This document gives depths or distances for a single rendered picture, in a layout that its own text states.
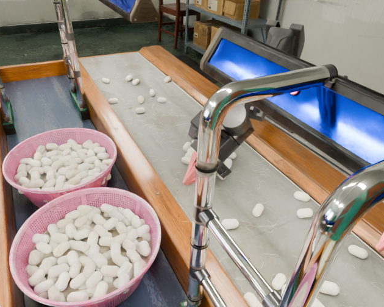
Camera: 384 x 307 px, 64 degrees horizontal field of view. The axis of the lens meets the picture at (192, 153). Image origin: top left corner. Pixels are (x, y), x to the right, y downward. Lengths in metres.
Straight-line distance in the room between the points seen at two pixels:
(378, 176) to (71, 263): 0.53
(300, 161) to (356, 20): 2.17
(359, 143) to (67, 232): 0.54
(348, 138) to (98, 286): 0.45
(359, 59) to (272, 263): 2.43
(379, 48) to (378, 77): 0.21
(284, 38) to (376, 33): 2.02
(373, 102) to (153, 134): 0.68
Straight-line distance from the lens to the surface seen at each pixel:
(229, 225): 0.65
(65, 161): 0.87
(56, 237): 0.67
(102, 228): 0.67
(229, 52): 0.51
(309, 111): 0.39
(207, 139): 0.30
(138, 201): 0.68
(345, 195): 0.21
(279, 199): 0.75
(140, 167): 0.76
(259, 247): 0.64
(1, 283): 0.62
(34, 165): 0.88
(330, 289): 0.61
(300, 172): 0.82
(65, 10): 1.06
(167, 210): 0.65
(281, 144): 0.90
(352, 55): 2.93
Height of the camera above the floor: 1.24
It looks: 36 degrees down
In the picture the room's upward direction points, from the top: 3 degrees clockwise
